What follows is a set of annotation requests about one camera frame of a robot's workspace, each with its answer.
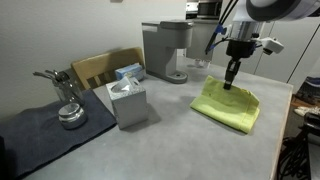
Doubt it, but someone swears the blue wipes box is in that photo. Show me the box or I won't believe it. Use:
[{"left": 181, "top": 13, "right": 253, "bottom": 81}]
[{"left": 115, "top": 63, "right": 144, "bottom": 80}]

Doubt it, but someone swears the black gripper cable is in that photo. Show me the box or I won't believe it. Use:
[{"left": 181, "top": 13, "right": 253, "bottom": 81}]
[{"left": 204, "top": 0, "right": 240, "bottom": 56}]

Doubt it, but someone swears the black tripod stand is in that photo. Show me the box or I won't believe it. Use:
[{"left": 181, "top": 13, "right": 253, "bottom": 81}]
[{"left": 276, "top": 113, "right": 320, "bottom": 180}]

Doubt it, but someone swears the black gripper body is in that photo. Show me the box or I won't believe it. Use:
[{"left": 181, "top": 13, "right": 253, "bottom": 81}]
[{"left": 226, "top": 40, "right": 256, "bottom": 72}]

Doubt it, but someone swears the wooden chair back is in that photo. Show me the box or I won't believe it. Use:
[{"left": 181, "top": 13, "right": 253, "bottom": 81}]
[{"left": 71, "top": 47, "right": 144, "bottom": 90}]

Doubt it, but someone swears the grey pod coffee machine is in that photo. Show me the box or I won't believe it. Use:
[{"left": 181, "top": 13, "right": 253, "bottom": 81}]
[{"left": 142, "top": 20, "right": 193, "bottom": 84}]

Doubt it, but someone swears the round metal lid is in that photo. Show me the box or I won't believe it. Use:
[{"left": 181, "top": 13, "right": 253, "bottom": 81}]
[{"left": 58, "top": 103, "right": 87, "bottom": 130}]

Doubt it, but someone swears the coffee pod cup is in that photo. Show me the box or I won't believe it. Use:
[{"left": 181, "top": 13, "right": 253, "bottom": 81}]
[
  {"left": 194, "top": 59, "right": 201, "bottom": 67},
  {"left": 204, "top": 60, "right": 211, "bottom": 69}
]

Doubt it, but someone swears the black microwave oven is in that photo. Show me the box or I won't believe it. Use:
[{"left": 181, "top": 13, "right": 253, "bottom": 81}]
[{"left": 197, "top": 0, "right": 222, "bottom": 18}]

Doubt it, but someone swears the coffee pod cup far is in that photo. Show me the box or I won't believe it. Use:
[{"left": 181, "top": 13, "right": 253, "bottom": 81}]
[{"left": 194, "top": 59, "right": 201, "bottom": 67}]

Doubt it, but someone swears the coffee pod cup near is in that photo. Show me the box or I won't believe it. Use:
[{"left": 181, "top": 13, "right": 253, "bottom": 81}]
[{"left": 204, "top": 60, "right": 211, "bottom": 69}]

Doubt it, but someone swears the dark blue cloth mat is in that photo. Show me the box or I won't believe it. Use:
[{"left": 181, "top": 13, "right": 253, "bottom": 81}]
[{"left": 0, "top": 90, "right": 116, "bottom": 178}]

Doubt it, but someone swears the yellow-green cloth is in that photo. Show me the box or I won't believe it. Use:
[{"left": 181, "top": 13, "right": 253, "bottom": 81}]
[{"left": 190, "top": 76, "right": 260, "bottom": 134}]

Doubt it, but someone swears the grey tissue box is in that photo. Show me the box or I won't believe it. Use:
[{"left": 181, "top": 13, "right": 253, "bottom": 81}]
[{"left": 106, "top": 77, "right": 148, "bottom": 129}]

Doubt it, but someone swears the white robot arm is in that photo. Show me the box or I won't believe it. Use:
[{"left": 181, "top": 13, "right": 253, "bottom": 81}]
[{"left": 223, "top": 0, "right": 320, "bottom": 90}]

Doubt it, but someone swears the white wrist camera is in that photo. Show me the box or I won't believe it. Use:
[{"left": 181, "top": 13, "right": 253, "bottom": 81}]
[{"left": 260, "top": 37, "right": 284, "bottom": 55}]

